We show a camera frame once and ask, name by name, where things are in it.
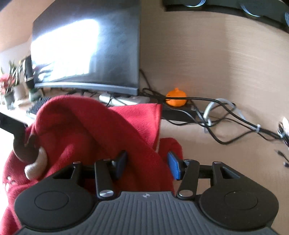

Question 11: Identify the black cable bundle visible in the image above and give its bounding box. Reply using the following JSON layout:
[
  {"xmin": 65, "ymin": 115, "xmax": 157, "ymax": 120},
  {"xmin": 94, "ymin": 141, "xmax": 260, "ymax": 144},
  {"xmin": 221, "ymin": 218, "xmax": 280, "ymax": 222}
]
[{"xmin": 137, "ymin": 69, "xmax": 289, "ymax": 168}]

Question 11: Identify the potted red flower plant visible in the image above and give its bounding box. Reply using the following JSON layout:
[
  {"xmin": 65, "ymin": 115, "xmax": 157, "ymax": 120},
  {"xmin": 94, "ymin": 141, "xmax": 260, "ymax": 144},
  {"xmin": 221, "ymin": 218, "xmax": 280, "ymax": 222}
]
[{"xmin": 1, "ymin": 60, "xmax": 26, "ymax": 109}]

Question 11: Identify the black wall socket strip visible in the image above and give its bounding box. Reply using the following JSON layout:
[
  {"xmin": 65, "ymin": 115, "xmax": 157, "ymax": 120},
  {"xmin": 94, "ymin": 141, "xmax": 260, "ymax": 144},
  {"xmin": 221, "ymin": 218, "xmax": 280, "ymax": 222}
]
[{"xmin": 162, "ymin": 0, "xmax": 288, "ymax": 32}]

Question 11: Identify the red fleece hooded garment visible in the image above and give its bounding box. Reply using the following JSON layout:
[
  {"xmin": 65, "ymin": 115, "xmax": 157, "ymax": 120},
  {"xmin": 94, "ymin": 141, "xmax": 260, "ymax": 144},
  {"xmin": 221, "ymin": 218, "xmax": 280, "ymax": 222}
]
[{"xmin": 0, "ymin": 94, "xmax": 184, "ymax": 235}]

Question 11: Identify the black keyboard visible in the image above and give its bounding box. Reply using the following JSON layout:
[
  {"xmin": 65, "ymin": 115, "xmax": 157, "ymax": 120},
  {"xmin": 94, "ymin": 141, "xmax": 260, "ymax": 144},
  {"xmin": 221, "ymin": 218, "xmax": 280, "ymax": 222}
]
[{"xmin": 26, "ymin": 97, "xmax": 51, "ymax": 119}]

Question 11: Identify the grey looped cable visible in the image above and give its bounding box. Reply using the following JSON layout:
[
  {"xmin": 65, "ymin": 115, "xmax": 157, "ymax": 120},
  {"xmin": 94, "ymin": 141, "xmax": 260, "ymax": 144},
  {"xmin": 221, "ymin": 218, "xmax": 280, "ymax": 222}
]
[{"xmin": 203, "ymin": 98, "xmax": 249, "ymax": 134}]

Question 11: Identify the dark computer monitor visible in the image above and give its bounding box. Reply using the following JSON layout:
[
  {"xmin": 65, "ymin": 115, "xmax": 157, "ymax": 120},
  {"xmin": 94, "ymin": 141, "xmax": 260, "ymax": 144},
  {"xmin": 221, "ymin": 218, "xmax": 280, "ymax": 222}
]
[{"xmin": 30, "ymin": 1, "xmax": 141, "ymax": 95}]

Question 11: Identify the orange pumpkin figurine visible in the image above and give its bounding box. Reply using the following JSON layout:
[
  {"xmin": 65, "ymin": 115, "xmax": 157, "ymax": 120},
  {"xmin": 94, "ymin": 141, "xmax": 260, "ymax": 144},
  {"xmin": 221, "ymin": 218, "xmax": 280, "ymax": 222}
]
[{"xmin": 166, "ymin": 88, "xmax": 187, "ymax": 107}]

